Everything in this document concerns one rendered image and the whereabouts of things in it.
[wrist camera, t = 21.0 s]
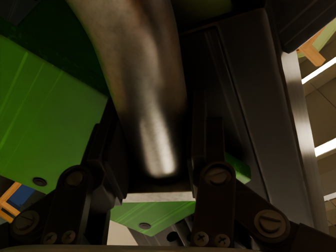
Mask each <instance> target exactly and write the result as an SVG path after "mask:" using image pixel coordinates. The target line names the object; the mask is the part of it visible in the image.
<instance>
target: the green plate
mask: <svg viewBox="0 0 336 252"><path fill-rule="evenodd" d="M109 97H111V94H110V92H109V89H108V86H107V83H106V80H105V77H104V75H103V72H102V69H101V66H100V63H99V60H98V58H97V55H96V52H95V50H94V48H93V45H92V43H91V41H90V39H89V37H88V35H87V33H86V32H85V30H84V28H83V26H82V25H81V23H80V21H79V20H78V18H77V17H76V15H75V14H74V12H73V11H72V9H71V8H70V7H69V5H68V4H67V2H66V1H65V0H40V1H39V2H38V3H37V4H36V5H35V6H34V7H33V8H32V10H31V11H30V12H29V13H28V14H27V15H26V16H25V17H24V18H23V19H22V20H21V21H20V22H19V23H18V24H17V25H14V24H12V23H11V22H9V21H7V20H6V19H4V18H2V17H1V16H0V175H1V176H3V177H5V178H8V179H10V180H13V181H15V182H18V183H20V184H23V185H25V186H27V187H30V188H32V189H35V190H37V191H40V192H42V193H45V194H49V193H50V192H51V191H53V190H54V189H56V186H57V183H58V179H59V177H60V175H61V174H62V173H63V171H65V170H66V169H67V168H69V167H71V166H75V165H80V163H81V161H82V158H83V155H84V152H85V150H86V147H87V144H88V142H89V139H90V136H91V133H92V131H93V128H94V126H95V124H99V123H100V121H101V118H102V115H103V112H104V109H105V107H106V104H107V101H108V98H109ZM225 162H226V163H229V164H230V165H231V166H232V167H233V168H234V170H235V174H236V179H238V180H239V181H240V182H242V183H243V184H246V183H247V182H249V181H251V179H252V175H251V168H250V166H249V165H247V164H246V163H244V162H242V161H241V160H239V159H237V158H236V157H234V156H232V155H231V154H229V153H227V152H226V151H225ZM195 206H196V201H159V202H122V205H121V206H114V208H112V209H111V210H110V220H111V221H113V222H116V223H118V224H121V225H123V226H126V227H128V228H130V229H133V230H135V231H138V232H140V233H143V234H145V235H148V236H150V237H152V236H154V235H156V234H158V233H159V232H161V231H163V230H165V229H166V228H168V227H170V226H172V225H173V224H175V223H177V222H179V221H180V220H182V219H184V218H186V217H188V216H189V215H191V214H193V213H194V212H195Z"/></svg>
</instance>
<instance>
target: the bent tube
mask: <svg viewBox="0 0 336 252"><path fill-rule="evenodd" d="M65 1H66V3H67V4H68V5H69V7H70V8H71V10H72V11H73V12H74V14H75V15H76V17H77V19H78V20H79V22H80V23H81V25H82V27H83V28H84V30H85V32H86V34H87V36H88V38H89V40H90V42H91V44H92V46H93V48H94V51H95V53H96V56H97V58H98V61H99V64H100V67H101V70H102V73H103V75H104V78H105V81H106V84H107V87H108V90H109V92H110V95H111V98H112V101H113V104H114V107H115V110H116V112H117V115H118V118H119V121H120V124H121V127H122V129H123V132H124V135H125V138H126V141H127V144H128V146H129V149H130V152H131V155H132V158H133V161H134V163H133V168H132V173H131V177H130V182H129V187H128V192H127V197H126V199H123V200H122V203H138V202H179V201H196V199H195V198H193V194H192V189H191V183H190V177H189V171H188V165H187V157H186V148H187V131H188V113H189V105H188V98H187V91H186V83H185V76H184V69H183V62H182V55H181V47H180V40H179V34H178V28H177V23H176V19H175V15H174V10H173V7H172V4H171V0H65Z"/></svg>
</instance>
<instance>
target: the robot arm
mask: <svg viewBox="0 0 336 252"><path fill-rule="evenodd" d="M186 162H187V168H188V173H189V179H190V185H191V191H192V197H193V199H195V202H196V203H195V210H194V217H193V224H192V231H191V238H190V245H189V246H151V245H107V241H108V233H109V225H110V217H111V209H112V208H114V206H122V202H123V199H126V198H127V194H128V189H129V184H130V179H131V175H132V170H133V169H132V168H133V165H134V160H133V157H132V154H131V151H130V148H129V146H128V143H127V140H126V137H125V134H124V131H123V128H122V126H121V123H120V120H119V117H118V114H117V111H116V109H115V106H114V103H113V100H112V97H111V96H110V97H109V98H108V100H107V103H106V106H105V109H104V111H103V114H102V117H101V120H100V123H96V124H95V125H94V127H93V130H92V132H91V135H90V138H89V141H88V143H87V146H86V149H85V152H84V154H83V157H82V160H81V162H80V165H73V166H71V167H69V168H67V169H66V170H65V171H63V172H62V174H61V175H60V177H59V179H58V182H57V185H56V188H55V189H54V190H53V191H51V192H50V193H48V194H47V195H45V196H44V197H42V198H41V199H39V200H38V201H36V202H35V203H34V204H32V205H31V206H29V207H28V208H26V209H25V210H23V211H22V212H20V213H19V214H18V215H17V216H16V217H15V218H14V219H13V221H12V222H11V223H9V222H8V221H7V222H5V223H3V224H1V225H0V252H336V238H335V237H333V236H331V235H328V234H326V233H324V232H321V231H319V230H317V229H314V228H312V227H310V226H307V225H305V224H303V223H299V224H297V223H295V222H292V221H290V220H288V218H287V216H286V215H285V214H284V213H283V212H282V211H280V210H279V209H278V208H276V207H275V206H273V205H272V204H271V203H269V202H268V201H267V200H265V199H264V198H263V197H261V196H260V195H258V194H257V193H256V192H254V191H253V190H252V189H250V188H249V187H248V186H246V185H245V184H243V183H242V182H241V181H239V180H238V179H237V178H236V171H235V169H234V168H233V167H232V166H231V165H230V164H229V163H227V162H226V155H225V140H224V124H223V117H208V113H207V101H206V90H194V91H193V94H189V104H188V122H187V140H186ZM235 242H236V243H237V244H238V245H239V246H240V247H242V248H235Z"/></svg>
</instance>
